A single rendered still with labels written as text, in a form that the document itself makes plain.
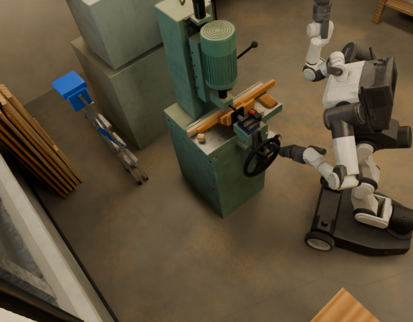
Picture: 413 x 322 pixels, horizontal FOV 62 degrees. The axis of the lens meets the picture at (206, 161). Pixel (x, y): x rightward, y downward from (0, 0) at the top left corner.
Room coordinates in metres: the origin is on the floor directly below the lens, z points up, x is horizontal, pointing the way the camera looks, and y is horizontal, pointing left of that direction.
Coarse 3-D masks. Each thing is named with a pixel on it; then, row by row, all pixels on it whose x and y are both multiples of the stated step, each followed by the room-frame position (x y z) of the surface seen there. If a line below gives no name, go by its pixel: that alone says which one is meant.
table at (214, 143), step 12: (264, 108) 1.47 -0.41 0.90; (276, 108) 1.45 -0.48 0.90; (264, 120) 1.40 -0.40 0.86; (204, 132) 1.35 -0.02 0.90; (216, 132) 1.34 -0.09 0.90; (228, 132) 1.32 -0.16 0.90; (192, 144) 1.31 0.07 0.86; (204, 144) 1.26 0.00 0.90; (216, 144) 1.25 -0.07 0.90; (228, 144) 1.26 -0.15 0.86; (240, 144) 1.24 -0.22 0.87; (252, 144) 1.23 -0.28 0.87; (204, 156) 1.21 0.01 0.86
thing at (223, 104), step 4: (212, 92) 1.51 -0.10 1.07; (216, 92) 1.50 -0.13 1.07; (212, 96) 1.49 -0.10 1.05; (216, 96) 1.46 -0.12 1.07; (228, 96) 1.45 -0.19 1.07; (212, 100) 1.49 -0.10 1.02; (216, 100) 1.46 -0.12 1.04; (220, 100) 1.43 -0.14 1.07; (224, 100) 1.42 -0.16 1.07; (228, 100) 1.42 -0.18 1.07; (232, 100) 1.43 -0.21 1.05; (216, 104) 1.46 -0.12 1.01; (220, 104) 1.43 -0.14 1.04; (224, 104) 1.40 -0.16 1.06; (228, 104) 1.41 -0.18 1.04; (232, 104) 1.43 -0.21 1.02; (220, 108) 1.43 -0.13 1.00; (224, 108) 1.40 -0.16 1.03; (228, 108) 1.41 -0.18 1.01
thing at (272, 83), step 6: (270, 84) 1.63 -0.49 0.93; (258, 90) 1.59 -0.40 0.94; (264, 90) 1.61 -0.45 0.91; (246, 96) 1.55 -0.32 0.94; (252, 96) 1.56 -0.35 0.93; (240, 102) 1.51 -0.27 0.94; (246, 102) 1.53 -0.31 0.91; (210, 120) 1.41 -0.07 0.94; (216, 120) 1.41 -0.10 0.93; (204, 126) 1.37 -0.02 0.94; (210, 126) 1.39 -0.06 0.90; (198, 132) 1.35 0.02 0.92
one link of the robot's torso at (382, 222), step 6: (378, 198) 1.01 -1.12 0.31; (384, 198) 0.99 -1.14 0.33; (378, 204) 1.00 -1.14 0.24; (384, 204) 0.95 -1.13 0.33; (390, 204) 0.94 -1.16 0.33; (384, 210) 0.90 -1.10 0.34; (390, 210) 0.90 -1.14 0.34; (360, 216) 0.91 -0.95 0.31; (366, 216) 0.89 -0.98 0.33; (372, 216) 0.88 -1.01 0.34; (384, 216) 0.87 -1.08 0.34; (390, 216) 0.86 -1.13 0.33; (366, 222) 0.87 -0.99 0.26; (372, 222) 0.86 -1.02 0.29; (378, 222) 0.84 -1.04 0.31; (384, 222) 0.83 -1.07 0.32
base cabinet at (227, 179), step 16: (176, 144) 1.64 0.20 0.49; (192, 160) 1.46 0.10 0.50; (240, 160) 1.30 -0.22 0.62; (192, 176) 1.51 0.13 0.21; (208, 176) 1.29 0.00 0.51; (224, 176) 1.23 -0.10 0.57; (240, 176) 1.30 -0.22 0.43; (256, 176) 1.37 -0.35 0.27; (208, 192) 1.33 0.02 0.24; (224, 192) 1.22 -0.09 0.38; (240, 192) 1.29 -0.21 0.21; (256, 192) 1.38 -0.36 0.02; (224, 208) 1.22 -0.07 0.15
